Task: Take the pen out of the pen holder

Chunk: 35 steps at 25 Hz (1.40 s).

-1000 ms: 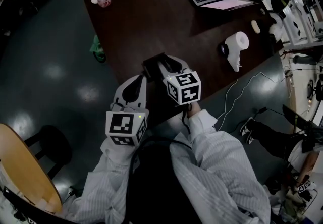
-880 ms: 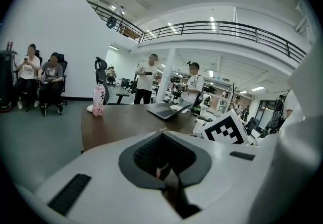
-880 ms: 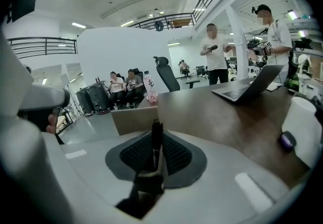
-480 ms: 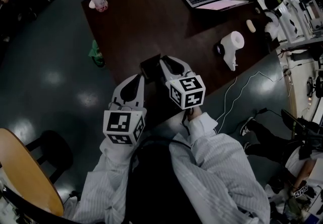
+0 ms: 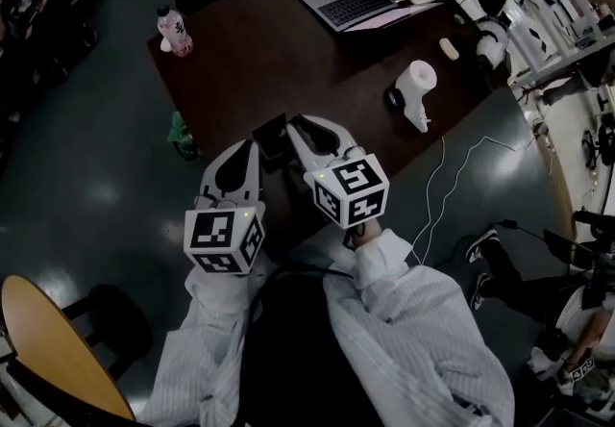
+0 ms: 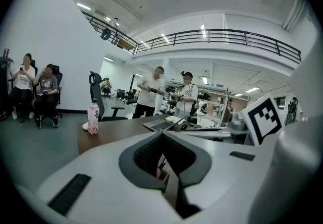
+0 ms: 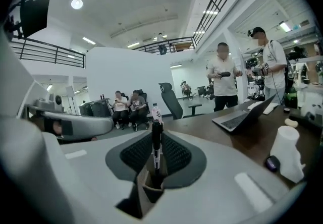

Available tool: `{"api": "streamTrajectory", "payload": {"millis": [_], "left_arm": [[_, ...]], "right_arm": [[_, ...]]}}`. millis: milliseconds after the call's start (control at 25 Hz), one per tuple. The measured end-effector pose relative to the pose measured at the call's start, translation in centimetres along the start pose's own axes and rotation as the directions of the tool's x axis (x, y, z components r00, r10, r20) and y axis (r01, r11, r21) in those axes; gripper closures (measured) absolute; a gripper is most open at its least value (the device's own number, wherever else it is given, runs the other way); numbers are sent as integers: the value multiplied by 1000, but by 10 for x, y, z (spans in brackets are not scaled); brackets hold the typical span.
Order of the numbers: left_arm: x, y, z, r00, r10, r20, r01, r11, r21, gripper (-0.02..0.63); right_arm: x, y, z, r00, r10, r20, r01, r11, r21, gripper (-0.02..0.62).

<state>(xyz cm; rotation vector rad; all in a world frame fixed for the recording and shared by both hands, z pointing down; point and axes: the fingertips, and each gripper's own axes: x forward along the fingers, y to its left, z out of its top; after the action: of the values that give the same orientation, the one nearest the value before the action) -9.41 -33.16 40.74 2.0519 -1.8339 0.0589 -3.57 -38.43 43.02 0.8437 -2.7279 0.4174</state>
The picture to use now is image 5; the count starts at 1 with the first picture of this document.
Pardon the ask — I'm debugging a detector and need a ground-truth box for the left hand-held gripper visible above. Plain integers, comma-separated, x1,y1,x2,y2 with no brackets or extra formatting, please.
184,138,267,277

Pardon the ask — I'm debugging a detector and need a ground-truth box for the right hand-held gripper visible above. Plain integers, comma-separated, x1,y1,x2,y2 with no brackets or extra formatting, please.
286,113,391,231

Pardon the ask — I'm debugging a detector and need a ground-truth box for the black pen holder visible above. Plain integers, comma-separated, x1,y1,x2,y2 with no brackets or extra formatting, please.
251,113,295,175

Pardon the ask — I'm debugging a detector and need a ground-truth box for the person's left forearm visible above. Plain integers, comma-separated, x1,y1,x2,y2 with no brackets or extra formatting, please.
180,251,278,368

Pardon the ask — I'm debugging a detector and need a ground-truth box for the person's right forearm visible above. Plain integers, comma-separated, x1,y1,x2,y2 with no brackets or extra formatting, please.
341,217,467,349

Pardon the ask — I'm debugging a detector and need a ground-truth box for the green shopping bag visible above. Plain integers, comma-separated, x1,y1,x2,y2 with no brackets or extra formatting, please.
166,110,202,163

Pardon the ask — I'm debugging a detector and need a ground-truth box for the dark wooden table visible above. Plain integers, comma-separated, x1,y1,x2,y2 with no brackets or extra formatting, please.
145,0,511,253

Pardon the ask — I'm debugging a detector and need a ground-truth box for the white plastic roll stand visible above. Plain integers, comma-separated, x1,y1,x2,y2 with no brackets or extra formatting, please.
402,91,432,134

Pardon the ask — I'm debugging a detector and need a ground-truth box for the white paper roll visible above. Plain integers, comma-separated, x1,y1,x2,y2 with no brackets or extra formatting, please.
394,59,439,102

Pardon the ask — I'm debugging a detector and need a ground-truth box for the silver laptop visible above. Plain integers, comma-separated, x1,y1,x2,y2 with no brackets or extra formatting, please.
297,0,444,35

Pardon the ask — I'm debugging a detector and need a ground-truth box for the pink drink bottle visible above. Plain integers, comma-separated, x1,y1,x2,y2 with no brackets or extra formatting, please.
156,4,195,59

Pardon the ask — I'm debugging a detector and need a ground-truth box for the black stool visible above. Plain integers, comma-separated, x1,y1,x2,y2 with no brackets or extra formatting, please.
61,284,155,382

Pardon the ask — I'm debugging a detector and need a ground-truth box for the white round headset device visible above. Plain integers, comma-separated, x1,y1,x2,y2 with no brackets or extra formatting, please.
474,16,510,66

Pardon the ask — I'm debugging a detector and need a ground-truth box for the white striped shirt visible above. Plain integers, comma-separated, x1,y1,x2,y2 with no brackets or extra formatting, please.
136,227,516,427

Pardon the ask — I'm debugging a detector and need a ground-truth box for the round wooden table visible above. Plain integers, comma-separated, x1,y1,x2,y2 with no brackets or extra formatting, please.
0,275,137,422

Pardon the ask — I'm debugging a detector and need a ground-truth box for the pile of black bags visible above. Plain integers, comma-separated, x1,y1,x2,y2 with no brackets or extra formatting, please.
0,0,99,85

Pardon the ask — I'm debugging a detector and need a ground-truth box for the white floor cable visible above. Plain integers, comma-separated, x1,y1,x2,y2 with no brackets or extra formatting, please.
410,135,523,268

